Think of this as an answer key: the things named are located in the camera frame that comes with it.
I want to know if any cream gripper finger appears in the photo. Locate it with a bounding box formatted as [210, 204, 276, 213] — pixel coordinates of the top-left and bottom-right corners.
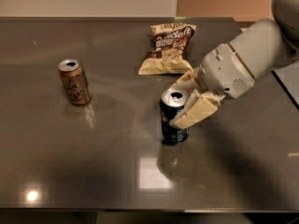
[175, 90, 226, 129]
[170, 68, 203, 91]

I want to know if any blue pepsi can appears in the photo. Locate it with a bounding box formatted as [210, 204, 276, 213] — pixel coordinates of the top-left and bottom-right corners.
[160, 89, 189, 144]

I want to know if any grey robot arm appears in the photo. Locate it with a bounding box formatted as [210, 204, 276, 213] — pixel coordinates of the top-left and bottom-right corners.
[170, 0, 299, 129]

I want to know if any brown la croix can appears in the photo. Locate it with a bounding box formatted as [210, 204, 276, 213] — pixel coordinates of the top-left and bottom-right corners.
[58, 59, 91, 105]

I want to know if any yellow brown chip bag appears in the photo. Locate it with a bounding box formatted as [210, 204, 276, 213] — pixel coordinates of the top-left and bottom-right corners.
[138, 22, 196, 75]

